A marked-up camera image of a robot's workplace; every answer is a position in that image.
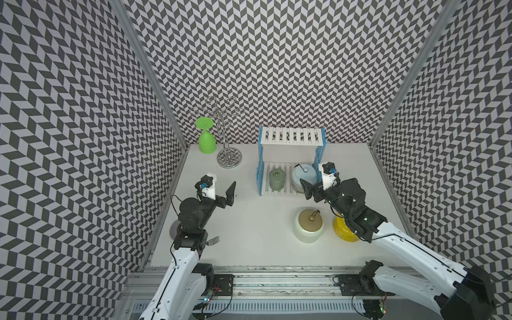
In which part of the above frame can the light blue tea canister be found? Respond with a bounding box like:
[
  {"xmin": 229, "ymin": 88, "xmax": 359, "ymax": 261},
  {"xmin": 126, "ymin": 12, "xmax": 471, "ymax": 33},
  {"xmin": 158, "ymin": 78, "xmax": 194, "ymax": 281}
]
[{"xmin": 291, "ymin": 163, "xmax": 317, "ymax": 193}]

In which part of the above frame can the yellow patterned tea canister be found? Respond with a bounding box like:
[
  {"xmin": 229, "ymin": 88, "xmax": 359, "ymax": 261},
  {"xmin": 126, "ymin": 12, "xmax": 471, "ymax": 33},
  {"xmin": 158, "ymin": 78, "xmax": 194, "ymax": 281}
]
[{"xmin": 333, "ymin": 217, "xmax": 359, "ymax": 242}]

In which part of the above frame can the cream canister brown lid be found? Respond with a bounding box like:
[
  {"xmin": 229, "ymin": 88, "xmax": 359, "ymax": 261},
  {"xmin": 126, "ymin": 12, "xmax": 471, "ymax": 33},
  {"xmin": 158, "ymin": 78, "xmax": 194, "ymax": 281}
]
[{"xmin": 293, "ymin": 209, "xmax": 324, "ymax": 243}]

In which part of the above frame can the blue white two-tier shelf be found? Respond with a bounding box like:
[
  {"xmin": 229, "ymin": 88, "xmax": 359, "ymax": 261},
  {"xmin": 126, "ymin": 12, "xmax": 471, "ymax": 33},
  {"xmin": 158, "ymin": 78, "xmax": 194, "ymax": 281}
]
[{"xmin": 256, "ymin": 126, "xmax": 327, "ymax": 196}]

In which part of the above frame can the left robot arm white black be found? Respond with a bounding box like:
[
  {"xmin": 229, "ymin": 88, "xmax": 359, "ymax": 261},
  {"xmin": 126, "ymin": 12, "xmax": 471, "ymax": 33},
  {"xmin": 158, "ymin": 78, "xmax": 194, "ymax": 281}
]
[{"xmin": 139, "ymin": 173, "xmax": 236, "ymax": 320}]

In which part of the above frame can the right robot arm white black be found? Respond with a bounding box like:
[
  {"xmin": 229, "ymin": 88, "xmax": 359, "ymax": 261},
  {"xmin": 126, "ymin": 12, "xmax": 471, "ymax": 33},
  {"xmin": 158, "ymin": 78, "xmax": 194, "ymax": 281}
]
[{"xmin": 301, "ymin": 178, "xmax": 497, "ymax": 319}]

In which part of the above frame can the small green tea canister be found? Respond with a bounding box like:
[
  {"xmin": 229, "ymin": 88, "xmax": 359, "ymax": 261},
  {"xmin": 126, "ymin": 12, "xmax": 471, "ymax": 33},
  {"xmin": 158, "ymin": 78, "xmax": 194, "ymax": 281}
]
[{"xmin": 269, "ymin": 168, "xmax": 286, "ymax": 191}]

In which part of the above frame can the silver metal fork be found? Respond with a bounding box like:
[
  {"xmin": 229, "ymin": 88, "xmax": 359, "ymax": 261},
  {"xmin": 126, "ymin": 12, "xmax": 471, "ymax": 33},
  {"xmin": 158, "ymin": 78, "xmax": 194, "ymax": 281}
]
[{"xmin": 207, "ymin": 236, "xmax": 220, "ymax": 246}]

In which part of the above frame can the lilac plastic bowl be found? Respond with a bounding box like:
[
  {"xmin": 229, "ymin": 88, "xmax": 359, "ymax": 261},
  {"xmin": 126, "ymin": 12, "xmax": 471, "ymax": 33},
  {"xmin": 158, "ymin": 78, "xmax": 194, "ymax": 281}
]
[{"xmin": 169, "ymin": 220, "xmax": 181, "ymax": 240}]

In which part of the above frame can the green plastic wine glass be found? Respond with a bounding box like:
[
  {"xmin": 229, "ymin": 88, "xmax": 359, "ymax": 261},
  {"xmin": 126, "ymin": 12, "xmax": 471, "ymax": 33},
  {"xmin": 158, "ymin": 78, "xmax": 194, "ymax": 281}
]
[{"xmin": 195, "ymin": 117, "xmax": 217, "ymax": 154}]

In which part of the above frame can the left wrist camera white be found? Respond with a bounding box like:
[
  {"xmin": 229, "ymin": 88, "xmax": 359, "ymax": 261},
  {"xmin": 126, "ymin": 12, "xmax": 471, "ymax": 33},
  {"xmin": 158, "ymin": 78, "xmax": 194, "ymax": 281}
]
[{"xmin": 195, "ymin": 173, "xmax": 217, "ymax": 201}]

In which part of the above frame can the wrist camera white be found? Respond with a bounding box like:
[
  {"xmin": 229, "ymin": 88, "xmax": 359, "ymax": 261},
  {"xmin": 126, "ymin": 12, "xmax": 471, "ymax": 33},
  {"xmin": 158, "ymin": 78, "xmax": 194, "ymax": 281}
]
[
  {"xmin": 319, "ymin": 162, "xmax": 339, "ymax": 191},
  {"xmin": 195, "ymin": 173, "xmax": 217, "ymax": 201}
]

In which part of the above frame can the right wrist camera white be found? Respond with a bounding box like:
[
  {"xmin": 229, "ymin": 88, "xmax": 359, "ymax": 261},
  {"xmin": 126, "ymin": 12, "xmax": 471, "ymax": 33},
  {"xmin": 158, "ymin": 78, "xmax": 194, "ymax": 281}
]
[{"xmin": 319, "ymin": 162, "xmax": 339, "ymax": 191}]

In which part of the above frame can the chrome wire cup stand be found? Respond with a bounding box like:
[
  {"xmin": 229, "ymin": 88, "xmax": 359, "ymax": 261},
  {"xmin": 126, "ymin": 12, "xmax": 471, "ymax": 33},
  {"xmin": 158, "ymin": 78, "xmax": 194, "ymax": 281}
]
[{"xmin": 195, "ymin": 95, "xmax": 243, "ymax": 169}]

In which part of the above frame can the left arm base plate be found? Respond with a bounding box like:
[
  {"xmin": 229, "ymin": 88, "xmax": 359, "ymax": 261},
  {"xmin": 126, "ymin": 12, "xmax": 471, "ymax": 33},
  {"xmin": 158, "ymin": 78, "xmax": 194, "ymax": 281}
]
[{"xmin": 207, "ymin": 274, "xmax": 235, "ymax": 297}]

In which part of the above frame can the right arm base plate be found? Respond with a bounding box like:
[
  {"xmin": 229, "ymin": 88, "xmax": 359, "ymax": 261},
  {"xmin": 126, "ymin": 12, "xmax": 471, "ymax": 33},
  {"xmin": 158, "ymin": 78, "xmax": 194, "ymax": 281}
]
[{"xmin": 332, "ymin": 274, "xmax": 385, "ymax": 297}]

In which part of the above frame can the aluminium front rail frame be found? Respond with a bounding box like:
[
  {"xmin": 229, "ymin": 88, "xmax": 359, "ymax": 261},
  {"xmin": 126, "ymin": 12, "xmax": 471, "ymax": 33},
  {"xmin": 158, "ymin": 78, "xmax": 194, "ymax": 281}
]
[{"xmin": 111, "ymin": 265, "xmax": 457, "ymax": 320}]

